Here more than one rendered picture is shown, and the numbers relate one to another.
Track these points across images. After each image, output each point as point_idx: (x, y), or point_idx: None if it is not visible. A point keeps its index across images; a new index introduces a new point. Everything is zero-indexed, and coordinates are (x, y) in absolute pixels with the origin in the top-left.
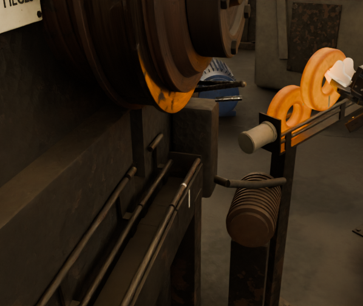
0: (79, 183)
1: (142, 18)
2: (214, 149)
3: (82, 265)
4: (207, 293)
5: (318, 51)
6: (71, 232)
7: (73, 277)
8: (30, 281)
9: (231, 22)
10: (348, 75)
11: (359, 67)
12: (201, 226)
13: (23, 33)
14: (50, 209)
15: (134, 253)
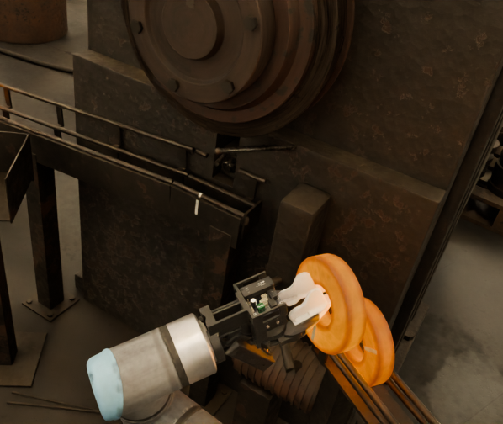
0: (149, 100)
1: None
2: (282, 247)
3: (140, 146)
4: None
5: (336, 257)
6: (135, 118)
7: (131, 142)
8: (103, 103)
9: (197, 75)
10: (285, 290)
11: (262, 272)
12: (225, 269)
13: None
14: (123, 87)
15: None
